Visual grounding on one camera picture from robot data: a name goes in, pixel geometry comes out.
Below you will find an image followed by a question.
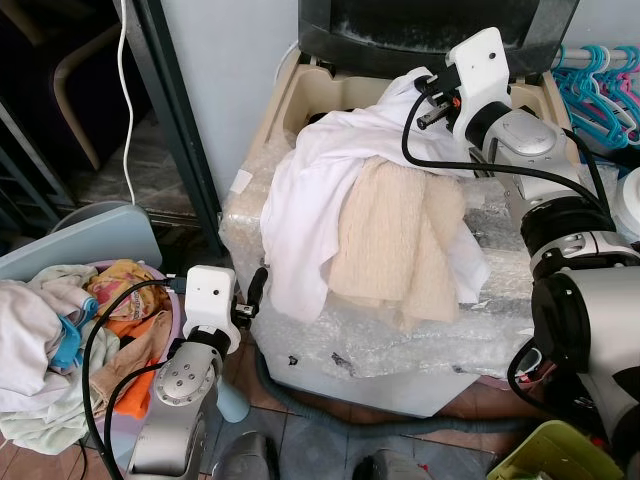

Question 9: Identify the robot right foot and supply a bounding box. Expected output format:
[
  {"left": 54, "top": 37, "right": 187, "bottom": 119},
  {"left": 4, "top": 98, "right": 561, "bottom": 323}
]
[{"left": 350, "top": 450, "right": 432, "bottom": 480}]

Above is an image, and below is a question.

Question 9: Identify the white hanging cable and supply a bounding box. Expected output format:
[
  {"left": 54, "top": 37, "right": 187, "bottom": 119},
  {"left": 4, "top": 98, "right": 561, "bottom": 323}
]
[{"left": 117, "top": 0, "right": 137, "bottom": 207}]

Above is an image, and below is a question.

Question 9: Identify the dark grey washer lid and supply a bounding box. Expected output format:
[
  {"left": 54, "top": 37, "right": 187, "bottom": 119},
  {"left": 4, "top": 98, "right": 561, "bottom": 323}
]
[{"left": 298, "top": 0, "right": 582, "bottom": 81}]

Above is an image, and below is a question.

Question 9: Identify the white crumpled cloth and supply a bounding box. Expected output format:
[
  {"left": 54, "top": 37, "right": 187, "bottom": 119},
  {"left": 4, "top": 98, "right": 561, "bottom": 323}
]
[{"left": 0, "top": 279, "right": 72, "bottom": 412}]

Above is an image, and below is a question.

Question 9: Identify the teal plastic clothes hanger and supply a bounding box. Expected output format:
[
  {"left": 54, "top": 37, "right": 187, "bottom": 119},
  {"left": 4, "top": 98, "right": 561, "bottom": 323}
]
[{"left": 555, "top": 45, "right": 633, "bottom": 153}]

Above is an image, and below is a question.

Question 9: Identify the yellow patterned cloth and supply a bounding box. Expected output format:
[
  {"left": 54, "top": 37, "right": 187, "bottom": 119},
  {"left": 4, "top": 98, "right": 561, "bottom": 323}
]
[{"left": 85, "top": 260, "right": 172, "bottom": 322}]

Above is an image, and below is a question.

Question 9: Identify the dark metal shelf post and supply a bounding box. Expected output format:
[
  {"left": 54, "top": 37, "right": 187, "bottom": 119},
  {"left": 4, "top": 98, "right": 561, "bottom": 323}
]
[{"left": 130, "top": 0, "right": 224, "bottom": 257}]

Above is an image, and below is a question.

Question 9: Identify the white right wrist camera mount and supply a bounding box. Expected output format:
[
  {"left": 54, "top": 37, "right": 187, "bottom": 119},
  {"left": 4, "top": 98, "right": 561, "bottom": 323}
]
[{"left": 445, "top": 27, "right": 512, "bottom": 141}]

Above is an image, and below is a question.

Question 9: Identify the grey clothes rail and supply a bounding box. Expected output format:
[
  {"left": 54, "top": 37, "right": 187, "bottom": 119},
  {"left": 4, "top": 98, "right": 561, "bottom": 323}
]
[{"left": 553, "top": 45, "right": 640, "bottom": 70}]

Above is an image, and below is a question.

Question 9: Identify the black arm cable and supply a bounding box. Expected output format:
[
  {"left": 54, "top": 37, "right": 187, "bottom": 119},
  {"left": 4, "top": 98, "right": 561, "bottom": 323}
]
[
  {"left": 401, "top": 92, "right": 617, "bottom": 233},
  {"left": 81, "top": 278, "right": 193, "bottom": 480}
]

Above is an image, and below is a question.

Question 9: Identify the white shirt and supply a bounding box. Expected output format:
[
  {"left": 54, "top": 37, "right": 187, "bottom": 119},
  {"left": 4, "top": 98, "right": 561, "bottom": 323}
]
[{"left": 260, "top": 68, "right": 492, "bottom": 324}]

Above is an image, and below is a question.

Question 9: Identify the orange cloth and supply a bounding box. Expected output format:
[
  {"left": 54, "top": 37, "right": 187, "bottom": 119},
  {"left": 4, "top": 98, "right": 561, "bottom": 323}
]
[{"left": 104, "top": 314, "right": 168, "bottom": 422}]

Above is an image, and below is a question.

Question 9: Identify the pale green cloth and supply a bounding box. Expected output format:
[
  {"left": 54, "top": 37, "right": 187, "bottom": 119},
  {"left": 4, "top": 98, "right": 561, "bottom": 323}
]
[{"left": 0, "top": 264, "right": 103, "bottom": 457}]

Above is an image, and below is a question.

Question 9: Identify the light blue plastic stool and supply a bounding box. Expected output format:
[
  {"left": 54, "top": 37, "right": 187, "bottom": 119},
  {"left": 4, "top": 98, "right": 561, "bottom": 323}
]
[{"left": 0, "top": 202, "right": 252, "bottom": 424}]

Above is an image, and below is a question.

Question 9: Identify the black metal rack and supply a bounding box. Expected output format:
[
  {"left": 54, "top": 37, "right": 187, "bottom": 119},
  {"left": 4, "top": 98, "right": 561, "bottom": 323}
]
[{"left": 0, "top": 95, "right": 61, "bottom": 237}]

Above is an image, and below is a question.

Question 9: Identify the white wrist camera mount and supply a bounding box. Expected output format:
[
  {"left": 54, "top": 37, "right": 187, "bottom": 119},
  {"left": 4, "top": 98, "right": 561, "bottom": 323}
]
[
  {"left": 445, "top": 27, "right": 512, "bottom": 141},
  {"left": 183, "top": 265, "right": 242, "bottom": 356}
]

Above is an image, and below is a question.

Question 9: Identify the bent wooden chair frame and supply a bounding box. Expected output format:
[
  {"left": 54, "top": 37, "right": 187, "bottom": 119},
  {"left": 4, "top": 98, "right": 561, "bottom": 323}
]
[{"left": 52, "top": 25, "right": 124, "bottom": 171}]

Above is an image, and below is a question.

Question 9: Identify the pink plastic clothes hanger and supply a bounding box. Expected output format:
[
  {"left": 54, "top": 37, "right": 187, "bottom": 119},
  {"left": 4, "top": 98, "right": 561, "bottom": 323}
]
[{"left": 609, "top": 45, "right": 640, "bottom": 123}]

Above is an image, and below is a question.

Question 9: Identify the teal cloth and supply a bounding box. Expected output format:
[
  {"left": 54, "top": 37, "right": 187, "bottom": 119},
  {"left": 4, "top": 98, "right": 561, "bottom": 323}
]
[{"left": 49, "top": 309, "right": 102, "bottom": 372}]

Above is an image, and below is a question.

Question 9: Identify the white jar green lid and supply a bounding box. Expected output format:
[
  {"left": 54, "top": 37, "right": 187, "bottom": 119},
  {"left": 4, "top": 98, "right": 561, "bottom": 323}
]
[{"left": 611, "top": 167, "right": 640, "bottom": 244}]

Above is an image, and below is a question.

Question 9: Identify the tan towel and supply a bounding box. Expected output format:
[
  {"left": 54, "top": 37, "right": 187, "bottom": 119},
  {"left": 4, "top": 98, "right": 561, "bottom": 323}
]
[{"left": 90, "top": 310, "right": 172, "bottom": 422}]

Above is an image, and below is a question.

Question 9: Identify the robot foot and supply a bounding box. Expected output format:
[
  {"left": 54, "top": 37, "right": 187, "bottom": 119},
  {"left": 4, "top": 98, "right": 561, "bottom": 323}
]
[
  {"left": 350, "top": 450, "right": 432, "bottom": 480},
  {"left": 214, "top": 432, "right": 282, "bottom": 480}
]

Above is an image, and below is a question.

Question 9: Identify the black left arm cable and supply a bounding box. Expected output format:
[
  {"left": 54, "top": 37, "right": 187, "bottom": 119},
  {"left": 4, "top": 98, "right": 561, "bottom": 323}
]
[{"left": 81, "top": 278, "right": 193, "bottom": 480}]

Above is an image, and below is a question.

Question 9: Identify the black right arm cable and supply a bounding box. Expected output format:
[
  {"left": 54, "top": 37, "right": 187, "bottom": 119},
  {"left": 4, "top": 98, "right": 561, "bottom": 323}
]
[{"left": 401, "top": 92, "right": 617, "bottom": 233}]

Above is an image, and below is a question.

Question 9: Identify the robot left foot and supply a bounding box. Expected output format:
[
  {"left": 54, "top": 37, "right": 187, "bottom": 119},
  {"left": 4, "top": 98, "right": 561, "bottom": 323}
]
[{"left": 214, "top": 432, "right": 282, "bottom": 480}]

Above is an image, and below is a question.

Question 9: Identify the clear bubble wrap sheet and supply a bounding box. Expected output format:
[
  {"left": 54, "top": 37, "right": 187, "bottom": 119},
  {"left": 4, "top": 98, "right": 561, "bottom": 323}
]
[{"left": 220, "top": 130, "right": 622, "bottom": 382}]

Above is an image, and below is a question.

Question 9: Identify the yellow-green plastic basket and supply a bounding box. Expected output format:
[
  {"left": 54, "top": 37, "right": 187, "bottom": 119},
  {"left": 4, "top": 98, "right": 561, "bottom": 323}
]
[{"left": 487, "top": 420, "right": 627, "bottom": 480}]

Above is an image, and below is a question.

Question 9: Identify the beige top-loading washing machine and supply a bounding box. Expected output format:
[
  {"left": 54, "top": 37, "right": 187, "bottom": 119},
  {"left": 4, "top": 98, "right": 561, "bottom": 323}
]
[{"left": 222, "top": 45, "right": 603, "bottom": 418}]

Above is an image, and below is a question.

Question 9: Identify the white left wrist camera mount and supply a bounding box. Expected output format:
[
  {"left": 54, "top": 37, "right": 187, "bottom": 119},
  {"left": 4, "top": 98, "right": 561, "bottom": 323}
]
[{"left": 183, "top": 265, "right": 242, "bottom": 356}]

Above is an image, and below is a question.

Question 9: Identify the beige knitted towel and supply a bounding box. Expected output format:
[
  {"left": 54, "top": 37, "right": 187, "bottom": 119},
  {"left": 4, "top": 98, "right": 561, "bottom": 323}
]
[{"left": 328, "top": 157, "right": 468, "bottom": 334}]

